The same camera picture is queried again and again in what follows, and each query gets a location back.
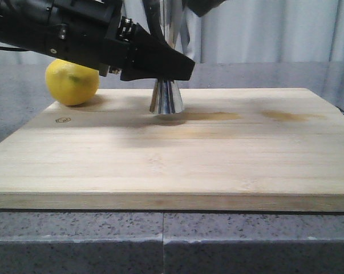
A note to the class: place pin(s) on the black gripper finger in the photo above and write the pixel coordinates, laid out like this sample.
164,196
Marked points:
202,7
149,58

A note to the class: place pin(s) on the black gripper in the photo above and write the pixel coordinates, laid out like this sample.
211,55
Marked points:
81,32

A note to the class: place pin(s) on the steel double jigger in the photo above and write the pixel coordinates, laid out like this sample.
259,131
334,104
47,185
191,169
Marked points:
164,22

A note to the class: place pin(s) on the yellow lemon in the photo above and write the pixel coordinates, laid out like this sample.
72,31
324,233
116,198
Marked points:
71,84

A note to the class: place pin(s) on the grey curtain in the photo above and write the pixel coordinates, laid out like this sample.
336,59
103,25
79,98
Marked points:
265,31

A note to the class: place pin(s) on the wooden cutting board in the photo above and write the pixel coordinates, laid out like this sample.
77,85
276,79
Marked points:
256,149

